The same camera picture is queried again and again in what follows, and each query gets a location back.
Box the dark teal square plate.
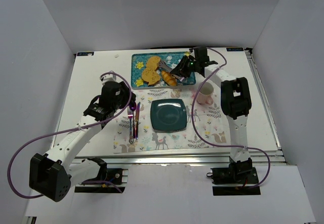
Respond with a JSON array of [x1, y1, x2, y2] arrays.
[[150, 99, 187, 133]]

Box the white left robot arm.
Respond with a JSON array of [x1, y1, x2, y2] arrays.
[[29, 71, 136, 202]]

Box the teal floral tray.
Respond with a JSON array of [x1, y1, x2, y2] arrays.
[[131, 52, 188, 89]]

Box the purple iridescent spoon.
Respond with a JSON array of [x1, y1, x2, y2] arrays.
[[129, 102, 137, 139]]

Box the purple iridescent fork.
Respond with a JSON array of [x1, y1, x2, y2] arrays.
[[128, 107, 134, 144]]

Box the pink ceramic mug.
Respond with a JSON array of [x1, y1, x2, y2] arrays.
[[196, 82, 214, 106]]

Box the iridescent table knife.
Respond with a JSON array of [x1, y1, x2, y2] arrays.
[[133, 102, 140, 139]]

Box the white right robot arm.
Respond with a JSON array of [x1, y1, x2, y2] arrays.
[[170, 47, 252, 180]]

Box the silver metal tongs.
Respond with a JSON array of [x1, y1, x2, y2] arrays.
[[158, 60, 185, 82]]

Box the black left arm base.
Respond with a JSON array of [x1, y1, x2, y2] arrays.
[[74, 157, 128, 194]]

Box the brown bread slice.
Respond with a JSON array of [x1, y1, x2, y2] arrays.
[[146, 56, 161, 71], [141, 68, 160, 85]]

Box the orange striped croissant roll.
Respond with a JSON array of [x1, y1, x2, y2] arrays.
[[160, 71, 177, 86]]

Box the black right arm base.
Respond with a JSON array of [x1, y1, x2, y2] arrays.
[[206, 167, 261, 196]]

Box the animal print placemat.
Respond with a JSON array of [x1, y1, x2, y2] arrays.
[[113, 86, 227, 153]]

